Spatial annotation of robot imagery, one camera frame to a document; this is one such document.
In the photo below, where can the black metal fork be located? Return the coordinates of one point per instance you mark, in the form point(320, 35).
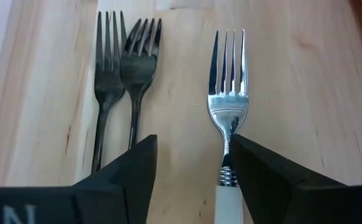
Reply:
point(107, 87)
point(137, 71)

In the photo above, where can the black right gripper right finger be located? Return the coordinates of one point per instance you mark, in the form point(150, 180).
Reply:
point(293, 199)

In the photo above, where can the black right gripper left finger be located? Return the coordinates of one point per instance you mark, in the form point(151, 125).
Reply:
point(74, 205)

